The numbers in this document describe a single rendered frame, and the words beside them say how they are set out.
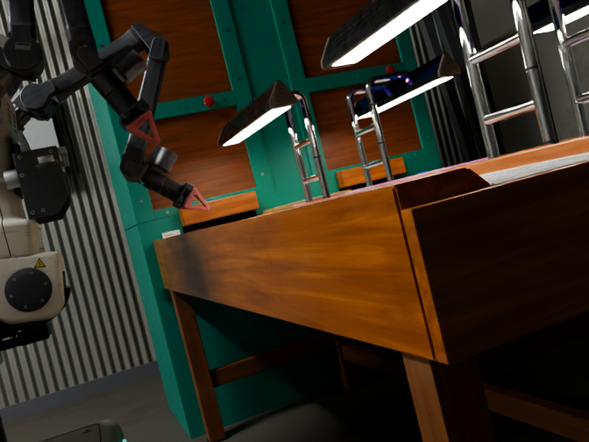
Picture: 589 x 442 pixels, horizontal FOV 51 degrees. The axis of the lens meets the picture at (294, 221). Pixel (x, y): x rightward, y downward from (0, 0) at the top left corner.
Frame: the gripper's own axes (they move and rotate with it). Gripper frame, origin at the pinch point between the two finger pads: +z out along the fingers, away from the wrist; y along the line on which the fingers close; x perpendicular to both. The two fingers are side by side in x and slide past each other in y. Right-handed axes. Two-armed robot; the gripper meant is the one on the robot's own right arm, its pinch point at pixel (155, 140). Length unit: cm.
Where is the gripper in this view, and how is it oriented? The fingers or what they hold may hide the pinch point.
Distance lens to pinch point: 152.4
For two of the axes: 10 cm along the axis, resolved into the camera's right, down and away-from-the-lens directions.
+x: -7.1, 6.5, -2.7
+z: 6.3, 7.6, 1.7
